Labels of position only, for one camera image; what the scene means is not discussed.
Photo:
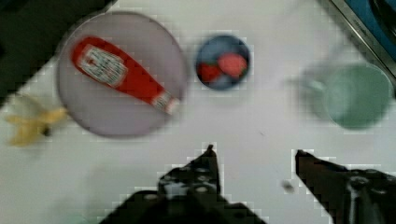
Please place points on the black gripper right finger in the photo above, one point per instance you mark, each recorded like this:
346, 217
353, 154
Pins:
350, 196

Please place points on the red toy strawberry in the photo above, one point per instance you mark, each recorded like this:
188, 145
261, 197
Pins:
229, 64

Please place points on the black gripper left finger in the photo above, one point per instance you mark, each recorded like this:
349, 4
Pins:
185, 195

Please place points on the red ketchup bottle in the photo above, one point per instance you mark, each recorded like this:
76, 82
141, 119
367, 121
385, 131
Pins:
111, 66

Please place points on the silver toaster oven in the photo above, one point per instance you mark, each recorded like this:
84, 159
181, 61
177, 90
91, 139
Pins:
370, 24

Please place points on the yellow banana peel toy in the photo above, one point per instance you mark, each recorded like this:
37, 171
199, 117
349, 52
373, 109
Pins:
31, 120

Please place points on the small blue bowl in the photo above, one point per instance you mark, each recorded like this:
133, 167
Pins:
212, 48

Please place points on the mint green mug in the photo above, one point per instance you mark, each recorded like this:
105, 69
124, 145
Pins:
353, 96

